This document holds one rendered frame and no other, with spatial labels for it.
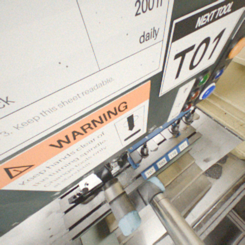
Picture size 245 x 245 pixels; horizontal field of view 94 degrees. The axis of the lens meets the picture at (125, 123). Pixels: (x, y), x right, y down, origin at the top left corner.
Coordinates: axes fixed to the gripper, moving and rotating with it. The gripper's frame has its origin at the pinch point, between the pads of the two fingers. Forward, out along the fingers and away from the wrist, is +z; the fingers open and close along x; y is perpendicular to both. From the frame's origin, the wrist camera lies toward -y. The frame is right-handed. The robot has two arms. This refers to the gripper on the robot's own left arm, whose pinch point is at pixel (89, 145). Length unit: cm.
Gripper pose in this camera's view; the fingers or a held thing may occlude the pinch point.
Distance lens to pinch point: 57.4
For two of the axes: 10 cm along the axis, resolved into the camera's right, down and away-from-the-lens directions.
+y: 1.0, 5.2, 8.5
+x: 8.3, -5.2, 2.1
